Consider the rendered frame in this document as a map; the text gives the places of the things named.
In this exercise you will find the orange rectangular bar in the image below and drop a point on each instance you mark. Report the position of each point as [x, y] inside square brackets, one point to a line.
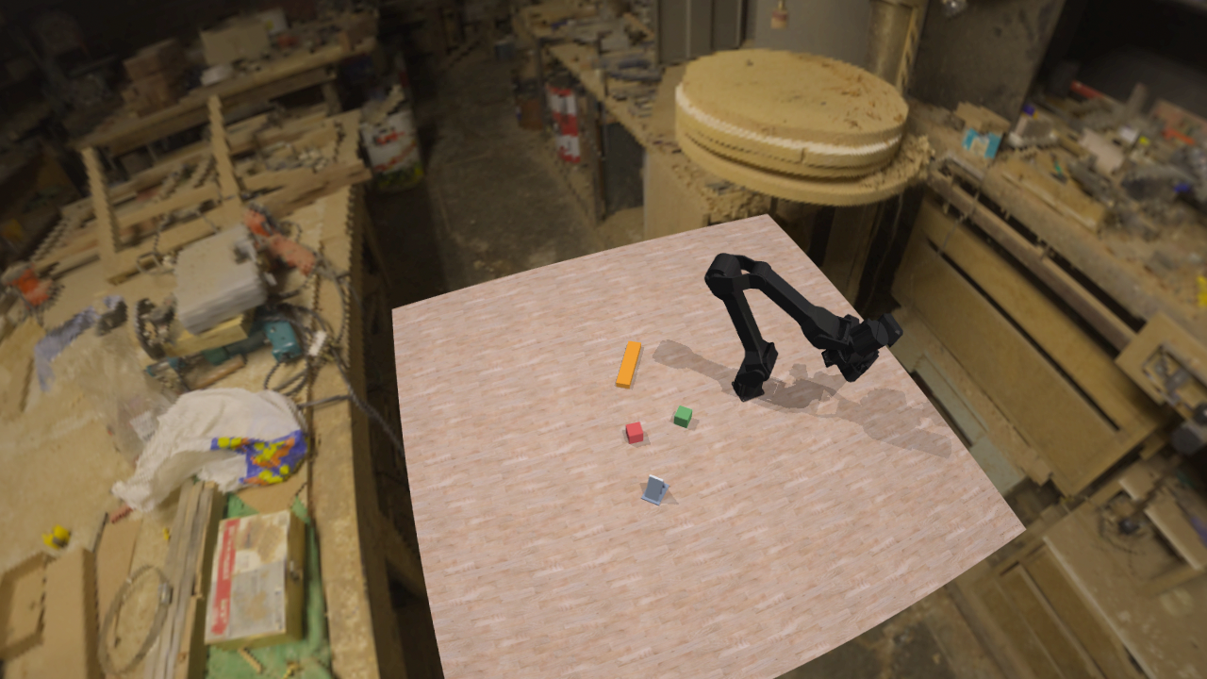
[628, 365]

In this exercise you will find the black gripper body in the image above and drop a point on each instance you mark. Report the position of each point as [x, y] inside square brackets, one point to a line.
[893, 330]

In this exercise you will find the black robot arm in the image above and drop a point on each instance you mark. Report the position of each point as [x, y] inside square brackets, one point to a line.
[845, 340]

